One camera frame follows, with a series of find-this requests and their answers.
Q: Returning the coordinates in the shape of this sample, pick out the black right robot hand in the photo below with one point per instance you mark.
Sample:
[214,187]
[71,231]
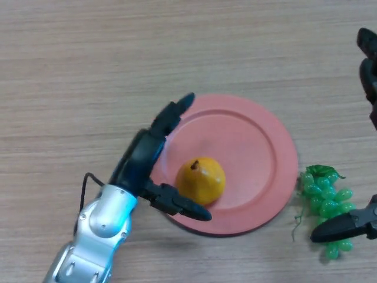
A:
[338,228]

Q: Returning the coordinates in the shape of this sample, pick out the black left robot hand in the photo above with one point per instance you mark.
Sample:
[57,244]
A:
[141,159]

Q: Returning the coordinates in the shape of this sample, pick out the yellow pear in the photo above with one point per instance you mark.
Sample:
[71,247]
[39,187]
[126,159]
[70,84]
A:
[203,182]

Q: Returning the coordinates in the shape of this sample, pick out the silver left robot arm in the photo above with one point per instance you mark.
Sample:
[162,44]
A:
[106,215]

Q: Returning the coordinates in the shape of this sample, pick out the pink round plate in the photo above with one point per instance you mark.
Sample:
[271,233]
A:
[250,147]

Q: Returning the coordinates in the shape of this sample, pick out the green grape bunch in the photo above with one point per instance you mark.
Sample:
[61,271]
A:
[327,194]

